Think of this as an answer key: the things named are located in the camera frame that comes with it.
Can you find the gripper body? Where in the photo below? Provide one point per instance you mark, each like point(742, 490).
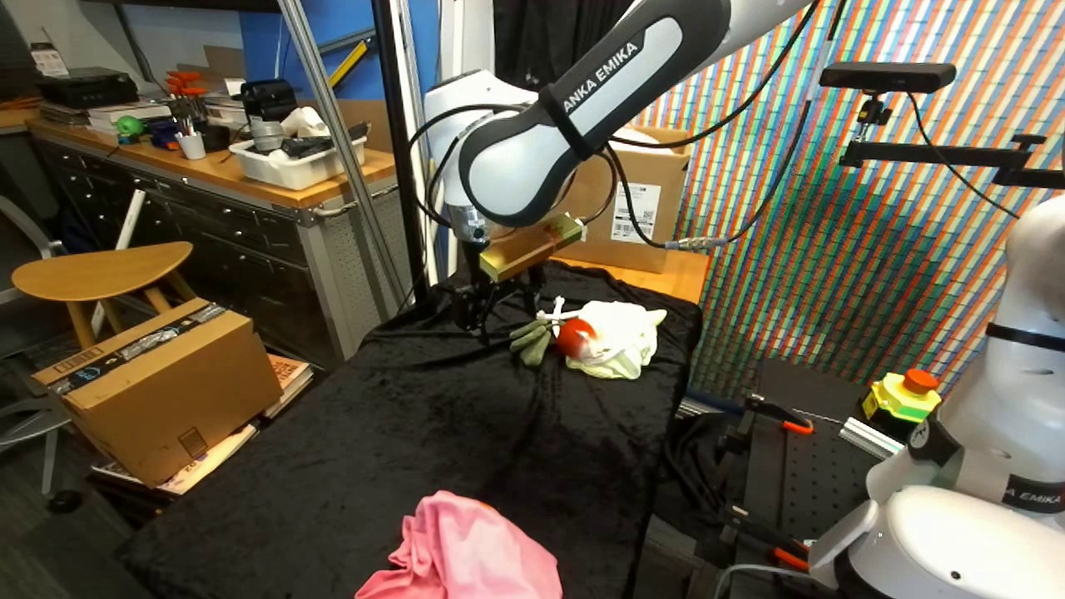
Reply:
point(472, 264)

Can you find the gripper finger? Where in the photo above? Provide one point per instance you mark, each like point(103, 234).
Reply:
point(474, 314)
point(532, 293)

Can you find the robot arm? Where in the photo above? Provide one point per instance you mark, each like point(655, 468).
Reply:
point(599, 83)

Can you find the green plush toy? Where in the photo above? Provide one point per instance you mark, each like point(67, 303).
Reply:
point(532, 345)

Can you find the red ball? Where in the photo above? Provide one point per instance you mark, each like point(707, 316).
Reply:
point(574, 338)

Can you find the white crumpled cloth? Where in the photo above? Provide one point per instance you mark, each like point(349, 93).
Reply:
point(624, 341)

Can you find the black velvet cloth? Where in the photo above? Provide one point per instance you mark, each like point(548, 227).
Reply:
point(416, 433)

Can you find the cardboard box with label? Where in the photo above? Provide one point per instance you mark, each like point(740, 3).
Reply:
point(657, 191)

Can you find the silver metal strut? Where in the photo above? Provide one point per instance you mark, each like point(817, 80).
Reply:
point(341, 141)

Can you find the white plastic bin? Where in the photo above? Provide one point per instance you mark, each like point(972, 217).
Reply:
point(291, 170)

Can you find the black curtain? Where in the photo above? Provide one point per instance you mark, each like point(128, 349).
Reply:
point(541, 42)

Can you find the pink cloth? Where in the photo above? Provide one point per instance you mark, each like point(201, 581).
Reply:
point(466, 549)

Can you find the yellow bar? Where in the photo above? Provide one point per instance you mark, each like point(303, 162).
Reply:
point(348, 63)

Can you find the workbench with drawers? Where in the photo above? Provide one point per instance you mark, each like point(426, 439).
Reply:
point(216, 225)

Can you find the black device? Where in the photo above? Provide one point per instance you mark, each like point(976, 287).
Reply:
point(266, 104)

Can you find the white cup with pens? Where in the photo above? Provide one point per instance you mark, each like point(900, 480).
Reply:
point(192, 146)

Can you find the cardboard box with black tape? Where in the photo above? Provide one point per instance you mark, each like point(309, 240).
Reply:
point(166, 391)

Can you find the aluminium bar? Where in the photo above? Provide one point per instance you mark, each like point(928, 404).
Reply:
point(869, 437)

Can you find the green object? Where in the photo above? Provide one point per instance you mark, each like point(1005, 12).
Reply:
point(129, 126)

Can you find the wooden stool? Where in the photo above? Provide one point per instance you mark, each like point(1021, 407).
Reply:
point(100, 274)

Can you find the yellow emergency stop button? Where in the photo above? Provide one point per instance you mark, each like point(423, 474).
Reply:
point(900, 399)

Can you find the stack of papers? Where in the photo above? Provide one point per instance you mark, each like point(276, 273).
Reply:
point(108, 115)

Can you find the black printer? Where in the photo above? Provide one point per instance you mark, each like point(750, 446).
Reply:
point(87, 87)

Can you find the office chair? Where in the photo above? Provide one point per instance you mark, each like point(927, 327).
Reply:
point(25, 424)

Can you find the black metal post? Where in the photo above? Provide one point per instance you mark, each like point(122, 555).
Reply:
point(403, 150)

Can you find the camera on mount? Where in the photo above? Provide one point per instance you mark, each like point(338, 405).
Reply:
point(886, 76)

